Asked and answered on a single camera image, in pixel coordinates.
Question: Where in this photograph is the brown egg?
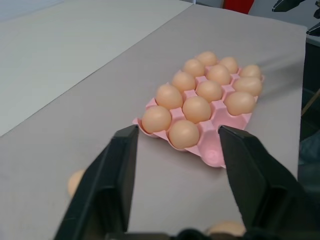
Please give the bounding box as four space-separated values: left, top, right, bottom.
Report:
156 84 184 110
195 51 218 67
206 220 246 237
182 96 212 124
232 76 263 97
239 64 262 79
141 105 173 134
168 119 201 148
196 80 223 102
182 58 206 78
206 64 232 86
224 91 257 116
171 70 197 93
67 170 86 197
219 56 239 75

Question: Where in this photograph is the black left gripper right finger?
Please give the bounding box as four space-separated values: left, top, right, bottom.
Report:
217 125 320 240

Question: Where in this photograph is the red background object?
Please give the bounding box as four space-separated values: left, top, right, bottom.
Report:
223 0 251 15

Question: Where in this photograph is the tan wooden stick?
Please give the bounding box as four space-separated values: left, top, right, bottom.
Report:
300 89 320 116

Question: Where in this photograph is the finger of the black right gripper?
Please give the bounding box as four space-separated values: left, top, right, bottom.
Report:
271 0 306 12
306 21 320 37

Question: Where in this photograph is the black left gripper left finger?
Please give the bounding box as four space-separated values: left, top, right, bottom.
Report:
54 124 140 240

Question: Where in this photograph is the pink egg tray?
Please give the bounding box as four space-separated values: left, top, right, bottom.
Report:
132 67 265 170

